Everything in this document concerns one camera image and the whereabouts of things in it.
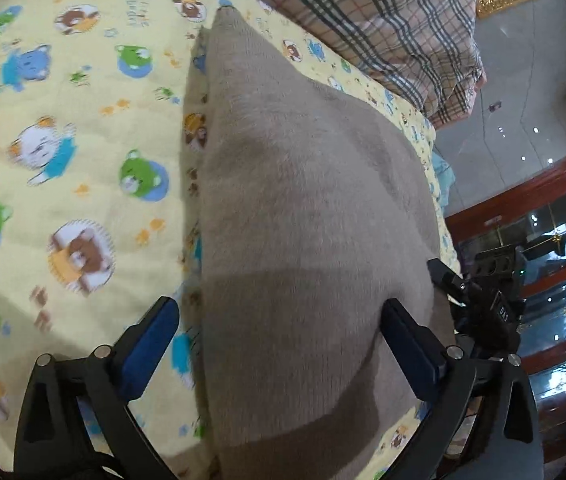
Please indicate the plaid beige quilt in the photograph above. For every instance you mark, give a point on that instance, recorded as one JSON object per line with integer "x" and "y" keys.
{"x": 422, "y": 50}

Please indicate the beige knit sweater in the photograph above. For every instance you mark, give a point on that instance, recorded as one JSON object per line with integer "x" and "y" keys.
{"x": 314, "y": 210}

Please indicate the yellow cartoon print bedsheet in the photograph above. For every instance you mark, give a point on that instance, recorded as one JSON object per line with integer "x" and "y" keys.
{"x": 101, "y": 132}

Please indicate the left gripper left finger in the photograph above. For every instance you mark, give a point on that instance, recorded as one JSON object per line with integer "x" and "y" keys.
{"x": 75, "y": 421}

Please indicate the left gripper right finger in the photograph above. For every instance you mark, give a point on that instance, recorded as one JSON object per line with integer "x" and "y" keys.
{"x": 482, "y": 421}

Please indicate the light blue cloth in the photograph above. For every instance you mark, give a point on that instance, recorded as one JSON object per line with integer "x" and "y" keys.
{"x": 445, "y": 177}

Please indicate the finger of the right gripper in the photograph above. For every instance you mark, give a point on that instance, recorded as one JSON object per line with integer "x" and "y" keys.
{"x": 447, "y": 280}

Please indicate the red wooden glass cabinet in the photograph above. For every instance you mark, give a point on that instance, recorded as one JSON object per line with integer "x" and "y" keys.
{"x": 532, "y": 217}

